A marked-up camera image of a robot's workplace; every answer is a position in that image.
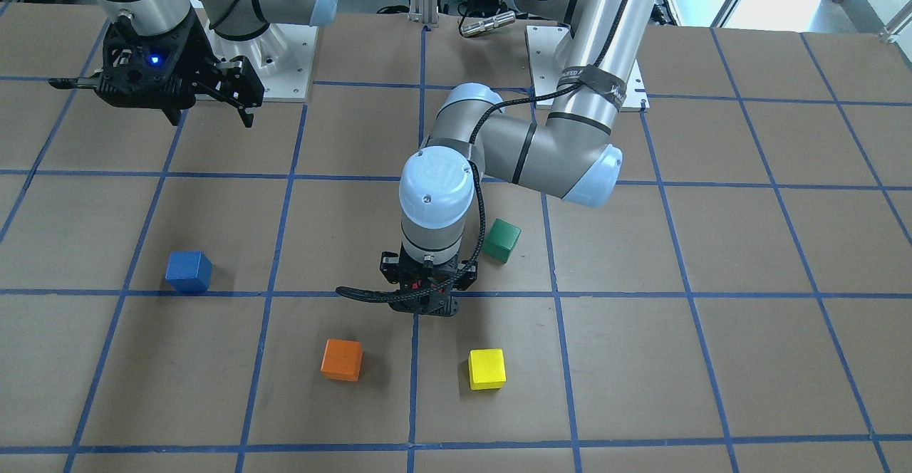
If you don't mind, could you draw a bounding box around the green wooden block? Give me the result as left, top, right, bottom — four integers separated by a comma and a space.
482, 219, 522, 264

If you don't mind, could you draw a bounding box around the blue wooden block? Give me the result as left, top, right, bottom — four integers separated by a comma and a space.
164, 250, 214, 293

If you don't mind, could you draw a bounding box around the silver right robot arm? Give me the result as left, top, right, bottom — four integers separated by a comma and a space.
49, 0, 338, 127

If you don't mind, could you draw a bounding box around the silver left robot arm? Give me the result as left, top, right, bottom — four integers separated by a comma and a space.
336, 0, 655, 316

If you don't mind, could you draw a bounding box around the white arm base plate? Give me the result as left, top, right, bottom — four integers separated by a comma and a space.
207, 23, 321, 103
526, 24, 650, 113

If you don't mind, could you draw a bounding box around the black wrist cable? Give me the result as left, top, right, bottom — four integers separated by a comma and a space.
335, 0, 653, 306

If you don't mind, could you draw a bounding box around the orange wooden block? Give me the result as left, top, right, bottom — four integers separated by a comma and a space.
320, 338, 363, 382

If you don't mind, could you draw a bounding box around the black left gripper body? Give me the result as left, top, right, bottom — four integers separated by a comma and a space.
379, 249, 477, 317

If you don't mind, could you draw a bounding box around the yellow wooden block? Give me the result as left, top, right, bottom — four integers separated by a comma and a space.
468, 348, 506, 390

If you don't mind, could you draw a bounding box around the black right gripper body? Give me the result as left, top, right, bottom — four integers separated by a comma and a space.
93, 16, 245, 125

